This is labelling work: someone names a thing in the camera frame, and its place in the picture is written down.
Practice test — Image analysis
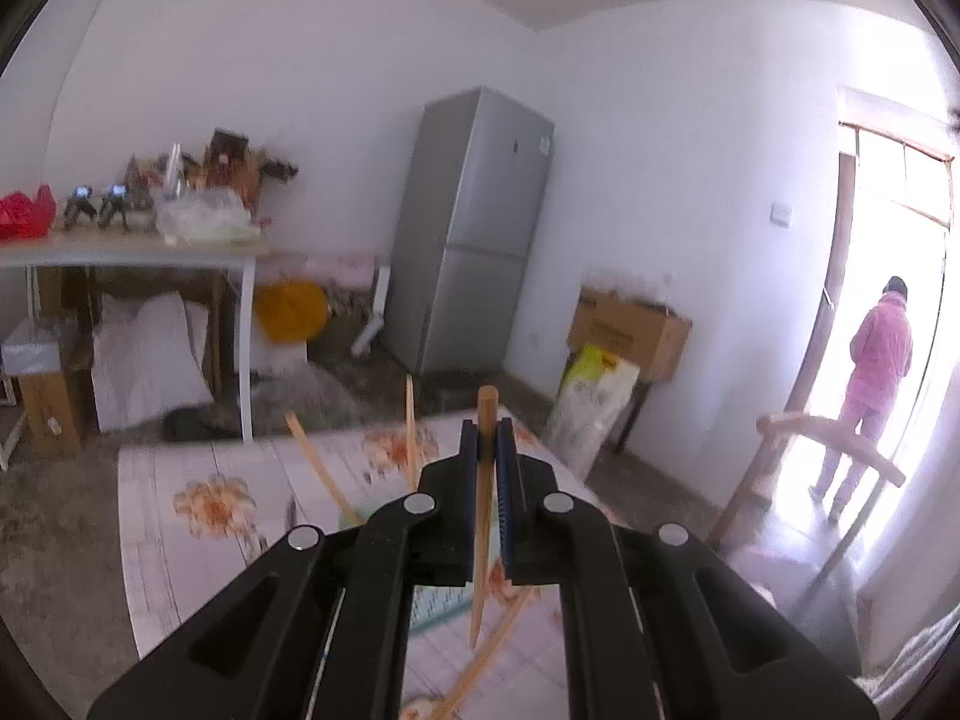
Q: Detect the silver refrigerator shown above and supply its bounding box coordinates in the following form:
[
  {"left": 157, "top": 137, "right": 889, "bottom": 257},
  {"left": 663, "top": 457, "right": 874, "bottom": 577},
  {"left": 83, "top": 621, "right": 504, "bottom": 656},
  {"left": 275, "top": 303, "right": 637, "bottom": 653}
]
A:
[{"left": 382, "top": 86, "right": 556, "bottom": 381}]

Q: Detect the white folded rack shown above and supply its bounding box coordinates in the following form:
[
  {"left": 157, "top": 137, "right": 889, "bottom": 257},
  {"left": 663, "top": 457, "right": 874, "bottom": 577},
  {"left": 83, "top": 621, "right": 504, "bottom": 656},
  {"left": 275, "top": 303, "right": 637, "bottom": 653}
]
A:
[{"left": 351, "top": 266, "right": 393, "bottom": 359}]

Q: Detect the bundle of wooden chopsticks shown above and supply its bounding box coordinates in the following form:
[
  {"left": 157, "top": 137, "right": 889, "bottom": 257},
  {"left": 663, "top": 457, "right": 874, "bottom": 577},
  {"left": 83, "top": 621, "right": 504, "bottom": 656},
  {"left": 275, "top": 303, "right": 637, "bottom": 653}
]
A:
[{"left": 285, "top": 375, "right": 542, "bottom": 707}]

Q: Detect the grey flat box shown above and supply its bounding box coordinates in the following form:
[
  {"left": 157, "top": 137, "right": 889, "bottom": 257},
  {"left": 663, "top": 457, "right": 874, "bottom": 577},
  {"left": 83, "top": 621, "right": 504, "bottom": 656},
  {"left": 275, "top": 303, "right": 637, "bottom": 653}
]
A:
[{"left": 0, "top": 317, "right": 62, "bottom": 377}]

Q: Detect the white and yellow rice bag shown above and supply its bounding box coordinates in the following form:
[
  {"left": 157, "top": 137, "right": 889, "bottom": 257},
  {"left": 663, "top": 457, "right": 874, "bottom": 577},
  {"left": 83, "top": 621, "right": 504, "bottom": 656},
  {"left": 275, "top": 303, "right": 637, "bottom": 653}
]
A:
[{"left": 541, "top": 345, "right": 641, "bottom": 479}]

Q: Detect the white fleece cloth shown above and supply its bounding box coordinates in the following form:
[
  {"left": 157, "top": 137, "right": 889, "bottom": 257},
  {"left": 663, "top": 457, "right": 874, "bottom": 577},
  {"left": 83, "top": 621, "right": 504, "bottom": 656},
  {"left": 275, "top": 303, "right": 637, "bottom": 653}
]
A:
[{"left": 855, "top": 606, "right": 960, "bottom": 720}]

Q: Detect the light wooden chair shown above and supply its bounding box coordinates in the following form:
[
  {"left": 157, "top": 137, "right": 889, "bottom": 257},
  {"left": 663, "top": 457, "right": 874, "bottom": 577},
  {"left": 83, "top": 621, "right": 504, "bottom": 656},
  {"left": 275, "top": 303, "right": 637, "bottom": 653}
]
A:
[{"left": 705, "top": 411, "right": 908, "bottom": 595}]

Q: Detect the red plastic bag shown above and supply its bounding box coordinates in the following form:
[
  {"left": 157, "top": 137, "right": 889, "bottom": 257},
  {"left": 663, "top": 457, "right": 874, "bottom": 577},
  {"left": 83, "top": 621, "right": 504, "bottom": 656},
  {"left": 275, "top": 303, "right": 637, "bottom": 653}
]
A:
[{"left": 0, "top": 184, "right": 58, "bottom": 242}]

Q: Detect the white side desk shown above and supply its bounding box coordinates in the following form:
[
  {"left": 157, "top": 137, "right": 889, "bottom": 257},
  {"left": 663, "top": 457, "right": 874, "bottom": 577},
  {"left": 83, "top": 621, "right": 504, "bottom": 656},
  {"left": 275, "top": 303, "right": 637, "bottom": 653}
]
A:
[{"left": 0, "top": 229, "right": 272, "bottom": 445}]

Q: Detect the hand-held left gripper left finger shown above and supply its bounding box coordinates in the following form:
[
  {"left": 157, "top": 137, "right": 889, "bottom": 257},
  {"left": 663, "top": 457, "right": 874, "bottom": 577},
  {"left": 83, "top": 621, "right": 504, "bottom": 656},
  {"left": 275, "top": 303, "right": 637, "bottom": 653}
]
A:
[{"left": 86, "top": 420, "right": 482, "bottom": 720}]

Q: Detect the black hand-held device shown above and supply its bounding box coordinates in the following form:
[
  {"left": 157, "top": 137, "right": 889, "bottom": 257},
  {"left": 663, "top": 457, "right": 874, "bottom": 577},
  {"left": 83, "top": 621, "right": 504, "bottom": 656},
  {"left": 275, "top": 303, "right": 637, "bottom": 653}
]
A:
[
  {"left": 97, "top": 181, "right": 134, "bottom": 231},
  {"left": 64, "top": 184, "right": 99, "bottom": 231}
]

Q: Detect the large printed cardboard box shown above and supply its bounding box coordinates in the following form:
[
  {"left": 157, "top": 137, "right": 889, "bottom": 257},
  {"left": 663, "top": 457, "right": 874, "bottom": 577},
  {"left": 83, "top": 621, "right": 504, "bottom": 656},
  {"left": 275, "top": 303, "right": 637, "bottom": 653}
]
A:
[{"left": 568, "top": 291, "right": 693, "bottom": 385}]

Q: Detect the clear plastic bag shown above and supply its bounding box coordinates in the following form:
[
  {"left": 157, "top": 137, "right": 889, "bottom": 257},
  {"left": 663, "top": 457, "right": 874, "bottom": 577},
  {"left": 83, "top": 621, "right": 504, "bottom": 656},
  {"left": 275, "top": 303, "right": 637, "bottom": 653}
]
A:
[{"left": 154, "top": 191, "right": 254, "bottom": 242}]

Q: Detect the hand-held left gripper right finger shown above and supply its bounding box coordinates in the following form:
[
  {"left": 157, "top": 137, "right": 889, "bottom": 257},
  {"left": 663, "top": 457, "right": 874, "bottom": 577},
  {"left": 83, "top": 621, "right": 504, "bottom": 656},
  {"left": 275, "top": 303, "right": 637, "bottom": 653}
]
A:
[{"left": 493, "top": 416, "right": 878, "bottom": 720}]

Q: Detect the small cardboard box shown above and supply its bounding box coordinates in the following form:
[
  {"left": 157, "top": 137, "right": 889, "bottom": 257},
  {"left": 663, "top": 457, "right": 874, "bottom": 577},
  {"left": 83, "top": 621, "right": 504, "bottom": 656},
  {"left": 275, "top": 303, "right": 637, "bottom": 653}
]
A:
[{"left": 18, "top": 370, "right": 85, "bottom": 456}]

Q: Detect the white woven sack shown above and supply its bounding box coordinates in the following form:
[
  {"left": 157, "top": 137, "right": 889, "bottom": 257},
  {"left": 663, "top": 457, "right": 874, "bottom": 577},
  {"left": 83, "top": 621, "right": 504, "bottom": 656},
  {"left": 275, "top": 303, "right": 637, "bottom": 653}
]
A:
[{"left": 90, "top": 292, "right": 212, "bottom": 434}]

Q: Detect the brown box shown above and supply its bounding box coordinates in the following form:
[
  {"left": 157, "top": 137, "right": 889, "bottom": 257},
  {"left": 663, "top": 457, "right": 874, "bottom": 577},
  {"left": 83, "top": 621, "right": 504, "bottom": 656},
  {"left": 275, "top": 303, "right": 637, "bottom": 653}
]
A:
[{"left": 202, "top": 127, "right": 253, "bottom": 193}]

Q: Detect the crumpled clear plastic wrap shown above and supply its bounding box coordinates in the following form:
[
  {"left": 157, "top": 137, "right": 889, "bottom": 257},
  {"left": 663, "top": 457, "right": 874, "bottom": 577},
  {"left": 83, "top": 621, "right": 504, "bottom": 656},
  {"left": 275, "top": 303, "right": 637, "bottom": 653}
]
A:
[{"left": 255, "top": 366, "right": 362, "bottom": 437}]

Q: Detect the floral plaid tablecloth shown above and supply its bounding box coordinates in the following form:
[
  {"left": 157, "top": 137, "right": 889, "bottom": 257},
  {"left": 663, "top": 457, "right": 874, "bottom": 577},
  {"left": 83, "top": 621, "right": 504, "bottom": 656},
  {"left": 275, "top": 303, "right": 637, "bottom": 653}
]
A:
[{"left": 116, "top": 405, "right": 625, "bottom": 720}]

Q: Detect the green star-cutout utensil holder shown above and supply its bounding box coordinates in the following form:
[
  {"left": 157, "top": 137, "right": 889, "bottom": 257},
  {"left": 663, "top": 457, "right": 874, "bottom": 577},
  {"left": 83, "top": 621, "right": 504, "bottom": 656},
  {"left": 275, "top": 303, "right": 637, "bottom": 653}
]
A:
[{"left": 341, "top": 499, "right": 520, "bottom": 629}]

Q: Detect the single wooden chopstick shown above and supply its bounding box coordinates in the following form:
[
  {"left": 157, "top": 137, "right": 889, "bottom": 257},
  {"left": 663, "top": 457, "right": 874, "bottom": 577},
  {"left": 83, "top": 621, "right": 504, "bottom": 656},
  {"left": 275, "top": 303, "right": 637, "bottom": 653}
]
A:
[{"left": 468, "top": 385, "right": 500, "bottom": 650}]

